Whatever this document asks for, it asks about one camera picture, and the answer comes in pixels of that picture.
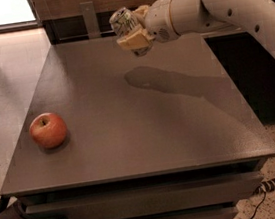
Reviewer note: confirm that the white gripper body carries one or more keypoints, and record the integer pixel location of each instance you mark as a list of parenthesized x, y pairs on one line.
[(159, 19)]

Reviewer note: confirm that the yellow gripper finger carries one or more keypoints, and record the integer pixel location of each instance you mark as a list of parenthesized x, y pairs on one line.
[(137, 39), (141, 11)]

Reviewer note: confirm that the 7up can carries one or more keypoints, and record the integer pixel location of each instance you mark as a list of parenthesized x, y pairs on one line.
[(123, 22)]

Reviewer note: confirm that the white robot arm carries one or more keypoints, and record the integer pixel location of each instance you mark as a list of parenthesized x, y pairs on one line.
[(256, 17)]

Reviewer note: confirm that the grey side shelf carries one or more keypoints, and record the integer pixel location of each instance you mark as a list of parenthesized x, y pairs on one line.
[(222, 32)]

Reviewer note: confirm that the red apple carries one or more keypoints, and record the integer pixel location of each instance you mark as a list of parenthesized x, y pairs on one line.
[(48, 130)]

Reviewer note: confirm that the upper grey drawer front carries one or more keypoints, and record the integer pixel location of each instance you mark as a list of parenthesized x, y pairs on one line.
[(141, 202)]

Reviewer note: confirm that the metal rail bar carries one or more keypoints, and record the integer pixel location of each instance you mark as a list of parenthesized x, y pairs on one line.
[(85, 37)]

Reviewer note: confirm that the left metal bracket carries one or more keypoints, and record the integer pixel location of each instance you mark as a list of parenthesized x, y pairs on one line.
[(90, 19)]

